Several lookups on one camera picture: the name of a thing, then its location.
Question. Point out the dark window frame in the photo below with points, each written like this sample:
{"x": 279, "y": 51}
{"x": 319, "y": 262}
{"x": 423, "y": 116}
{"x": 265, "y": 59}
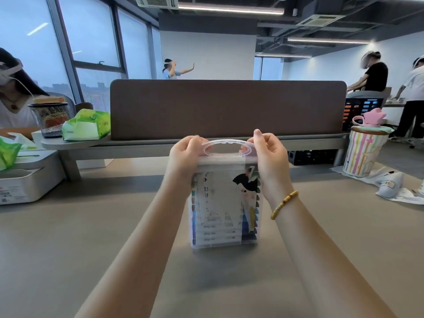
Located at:
{"x": 99, "y": 64}

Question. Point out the white desk organizer box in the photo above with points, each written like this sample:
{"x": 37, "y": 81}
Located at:
{"x": 29, "y": 182}

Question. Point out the white tissue paper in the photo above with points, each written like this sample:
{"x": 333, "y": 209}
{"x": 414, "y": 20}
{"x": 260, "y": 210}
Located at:
{"x": 407, "y": 197}

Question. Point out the person's right forearm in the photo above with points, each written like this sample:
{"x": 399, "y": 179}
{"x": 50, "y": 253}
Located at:
{"x": 324, "y": 264}

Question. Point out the clear plastic marker case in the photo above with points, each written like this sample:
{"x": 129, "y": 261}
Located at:
{"x": 225, "y": 202}

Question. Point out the person's right hand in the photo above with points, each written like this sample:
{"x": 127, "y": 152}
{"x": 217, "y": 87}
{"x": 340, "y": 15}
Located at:
{"x": 271, "y": 158}

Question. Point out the linear ceiling light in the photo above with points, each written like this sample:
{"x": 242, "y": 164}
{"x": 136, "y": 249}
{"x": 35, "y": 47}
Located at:
{"x": 328, "y": 40}
{"x": 283, "y": 55}
{"x": 232, "y": 9}

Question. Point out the person's left forearm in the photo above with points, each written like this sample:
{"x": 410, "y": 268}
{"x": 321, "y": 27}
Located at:
{"x": 132, "y": 261}

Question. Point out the grey office desk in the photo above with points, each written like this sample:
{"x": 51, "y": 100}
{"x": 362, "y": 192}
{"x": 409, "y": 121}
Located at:
{"x": 395, "y": 104}

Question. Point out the brown fabric desk divider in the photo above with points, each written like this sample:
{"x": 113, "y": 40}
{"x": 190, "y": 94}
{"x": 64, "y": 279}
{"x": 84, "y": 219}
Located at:
{"x": 228, "y": 109}

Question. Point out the group of cool-coloured white markers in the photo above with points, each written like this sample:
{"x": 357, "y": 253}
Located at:
{"x": 252, "y": 221}

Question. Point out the grey desk riser shelf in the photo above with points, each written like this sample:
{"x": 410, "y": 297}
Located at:
{"x": 132, "y": 150}

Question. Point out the striped tumbler pink lid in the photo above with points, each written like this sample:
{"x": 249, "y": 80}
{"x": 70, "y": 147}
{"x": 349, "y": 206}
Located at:
{"x": 362, "y": 155}

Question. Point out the black mesh pen holder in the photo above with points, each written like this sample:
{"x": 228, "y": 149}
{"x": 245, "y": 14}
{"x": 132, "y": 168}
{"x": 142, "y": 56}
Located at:
{"x": 51, "y": 119}

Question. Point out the ceiling air conditioner unit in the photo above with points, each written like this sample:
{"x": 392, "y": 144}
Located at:
{"x": 157, "y": 1}
{"x": 319, "y": 20}

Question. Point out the person's left hand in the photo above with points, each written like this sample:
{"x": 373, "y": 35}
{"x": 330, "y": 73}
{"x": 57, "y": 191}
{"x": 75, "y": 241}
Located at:
{"x": 183, "y": 158}

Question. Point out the black plastic file rack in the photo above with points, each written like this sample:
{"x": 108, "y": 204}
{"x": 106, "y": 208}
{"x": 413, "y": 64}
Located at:
{"x": 361, "y": 107}

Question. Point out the small white box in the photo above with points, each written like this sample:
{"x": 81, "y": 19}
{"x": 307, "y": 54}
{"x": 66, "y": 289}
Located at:
{"x": 36, "y": 139}

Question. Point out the white plush toy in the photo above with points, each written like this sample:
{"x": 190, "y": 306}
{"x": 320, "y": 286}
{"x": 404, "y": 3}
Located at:
{"x": 391, "y": 185}

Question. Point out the white headset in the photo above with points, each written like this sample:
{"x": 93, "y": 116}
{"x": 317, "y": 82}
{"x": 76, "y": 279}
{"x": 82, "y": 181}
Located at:
{"x": 10, "y": 71}

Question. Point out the crumpled green tissue pack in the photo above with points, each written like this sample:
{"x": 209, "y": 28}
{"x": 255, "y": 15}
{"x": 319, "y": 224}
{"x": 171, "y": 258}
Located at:
{"x": 8, "y": 152}

